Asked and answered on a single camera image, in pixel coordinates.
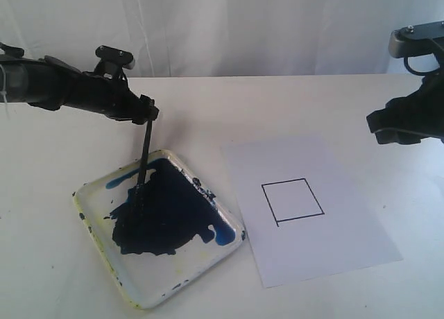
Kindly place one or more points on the black paintbrush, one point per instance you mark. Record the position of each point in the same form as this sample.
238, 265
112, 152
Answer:
145, 152

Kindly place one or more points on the white backdrop curtain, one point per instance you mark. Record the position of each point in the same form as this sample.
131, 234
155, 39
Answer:
173, 38

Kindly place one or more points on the white paint tray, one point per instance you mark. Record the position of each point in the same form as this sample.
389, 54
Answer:
158, 236

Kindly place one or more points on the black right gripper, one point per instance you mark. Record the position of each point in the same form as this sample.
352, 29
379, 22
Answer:
408, 120

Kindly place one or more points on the white paper with square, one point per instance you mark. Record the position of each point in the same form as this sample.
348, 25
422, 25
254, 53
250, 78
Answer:
304, 217

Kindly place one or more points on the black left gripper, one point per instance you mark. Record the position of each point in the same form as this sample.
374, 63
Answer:
84, 90

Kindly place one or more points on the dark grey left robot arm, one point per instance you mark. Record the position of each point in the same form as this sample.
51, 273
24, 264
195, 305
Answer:
50, 83

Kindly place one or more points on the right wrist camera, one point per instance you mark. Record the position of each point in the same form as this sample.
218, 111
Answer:
417, 40

